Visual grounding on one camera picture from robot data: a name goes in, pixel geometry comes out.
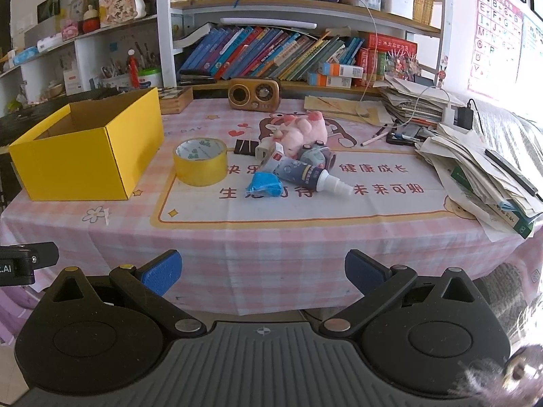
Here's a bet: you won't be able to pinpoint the white tub green lid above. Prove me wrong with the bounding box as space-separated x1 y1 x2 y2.
138 68 164 90

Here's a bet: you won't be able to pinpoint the pink floral ornament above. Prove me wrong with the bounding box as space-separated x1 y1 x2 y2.
99 0 147 27

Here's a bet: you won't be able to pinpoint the manila paper sheets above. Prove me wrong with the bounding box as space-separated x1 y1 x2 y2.
304 94 394 127

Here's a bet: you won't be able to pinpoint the row of leaning books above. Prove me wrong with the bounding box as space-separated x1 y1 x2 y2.
180 25 366 83

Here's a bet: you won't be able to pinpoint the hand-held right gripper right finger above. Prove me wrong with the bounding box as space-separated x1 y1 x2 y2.
319 249 478 335

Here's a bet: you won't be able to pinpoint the loose pile of papers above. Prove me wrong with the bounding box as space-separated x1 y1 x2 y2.
415 123 543 243

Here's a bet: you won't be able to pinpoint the white shelf unit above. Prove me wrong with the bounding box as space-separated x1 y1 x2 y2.
0 0 448 106

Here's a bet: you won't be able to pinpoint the yellow tape roll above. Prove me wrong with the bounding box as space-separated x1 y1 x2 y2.
173 138 229 187

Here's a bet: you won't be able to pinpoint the white lamp bar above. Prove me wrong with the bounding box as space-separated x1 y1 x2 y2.
220 18 317 28

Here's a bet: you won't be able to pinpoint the pink plush toy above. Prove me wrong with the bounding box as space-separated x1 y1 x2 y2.
270 110 329 156

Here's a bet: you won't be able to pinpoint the brown retro radio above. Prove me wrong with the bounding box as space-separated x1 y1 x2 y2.
228 78 282 112

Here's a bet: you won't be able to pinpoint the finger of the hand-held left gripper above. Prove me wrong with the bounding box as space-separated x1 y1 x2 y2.
0 241 59 269

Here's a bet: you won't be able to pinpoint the white marker pen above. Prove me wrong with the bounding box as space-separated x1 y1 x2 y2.
360 129 392 147

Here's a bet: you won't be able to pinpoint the dark blue spray bottle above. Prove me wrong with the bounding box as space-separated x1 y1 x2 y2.
271 157 353 197

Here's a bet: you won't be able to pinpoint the alphabet wall poster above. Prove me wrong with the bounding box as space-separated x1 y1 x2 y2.
467 0 525 94

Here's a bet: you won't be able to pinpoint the orange and blue carton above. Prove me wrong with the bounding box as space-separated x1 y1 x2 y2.
318 63 364 78
307 73 353 89

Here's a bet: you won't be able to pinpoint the red boxed dictionaries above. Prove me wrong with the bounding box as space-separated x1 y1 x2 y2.
358 32 420 88

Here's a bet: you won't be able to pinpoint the white charging cable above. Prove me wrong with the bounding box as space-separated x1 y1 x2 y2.
339 0 452 113

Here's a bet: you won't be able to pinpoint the blue plastic packet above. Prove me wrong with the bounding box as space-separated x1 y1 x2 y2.
245 172 283 199

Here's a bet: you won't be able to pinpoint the black power adapter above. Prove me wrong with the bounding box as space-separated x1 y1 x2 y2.
457 99 476 130

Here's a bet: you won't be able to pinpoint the fluffy lilac sleeve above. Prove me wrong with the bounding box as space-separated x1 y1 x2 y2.
449 301 543 407

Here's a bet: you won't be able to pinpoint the pink cloth covered desktop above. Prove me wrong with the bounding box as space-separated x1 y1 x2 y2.
0 91 543 311

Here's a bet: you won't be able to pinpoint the yellow cardboard box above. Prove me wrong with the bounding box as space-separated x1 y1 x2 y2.
8 88 165 201

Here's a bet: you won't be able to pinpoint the grey toy car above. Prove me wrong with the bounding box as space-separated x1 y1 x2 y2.
299 143 338 169

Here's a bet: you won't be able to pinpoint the wooden chess board box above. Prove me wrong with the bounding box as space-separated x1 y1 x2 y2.
158 86 194 115

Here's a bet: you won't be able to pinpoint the red bottle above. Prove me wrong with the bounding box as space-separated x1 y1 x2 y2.
127 50 141 90

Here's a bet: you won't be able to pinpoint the black piano keyboard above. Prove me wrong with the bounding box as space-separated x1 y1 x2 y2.
0 88 147 147

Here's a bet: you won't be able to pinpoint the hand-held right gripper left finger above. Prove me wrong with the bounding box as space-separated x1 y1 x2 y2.
50 249 206 335

